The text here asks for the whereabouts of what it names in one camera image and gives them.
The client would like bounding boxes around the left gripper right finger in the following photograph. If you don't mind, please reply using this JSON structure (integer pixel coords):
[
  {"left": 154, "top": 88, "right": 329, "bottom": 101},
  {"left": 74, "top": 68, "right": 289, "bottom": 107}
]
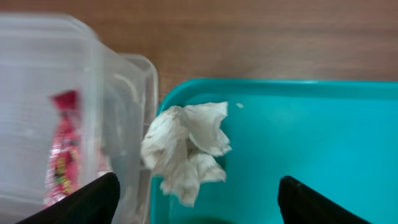
[{"left": 277, "top": 175, "right": 369, "bottom": 224}]

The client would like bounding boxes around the red snack wrapper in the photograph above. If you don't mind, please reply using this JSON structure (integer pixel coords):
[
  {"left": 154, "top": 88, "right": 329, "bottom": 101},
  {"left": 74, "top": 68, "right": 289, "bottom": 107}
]
[{"left": 44, "top": 90, "right": 81, "bottom": 207}]

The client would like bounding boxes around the teal serving tray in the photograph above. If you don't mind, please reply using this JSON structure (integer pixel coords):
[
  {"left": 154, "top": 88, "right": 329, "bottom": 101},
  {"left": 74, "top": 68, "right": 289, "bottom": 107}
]
[{"left": 149, "top": 78, "right": 397, "bottom": 223}]

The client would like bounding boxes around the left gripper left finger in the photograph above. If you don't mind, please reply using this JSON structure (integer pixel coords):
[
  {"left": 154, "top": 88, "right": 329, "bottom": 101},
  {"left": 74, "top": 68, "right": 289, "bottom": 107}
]
[{"left": 17, "top": 172, "right": 121, "bottom": 224}]

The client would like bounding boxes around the clear plastic storage bin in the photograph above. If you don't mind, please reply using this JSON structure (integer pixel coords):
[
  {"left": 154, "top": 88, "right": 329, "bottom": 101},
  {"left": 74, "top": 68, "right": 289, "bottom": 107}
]
[{"left": 1, "top": 13, "right": 158, "bottom": 223}]

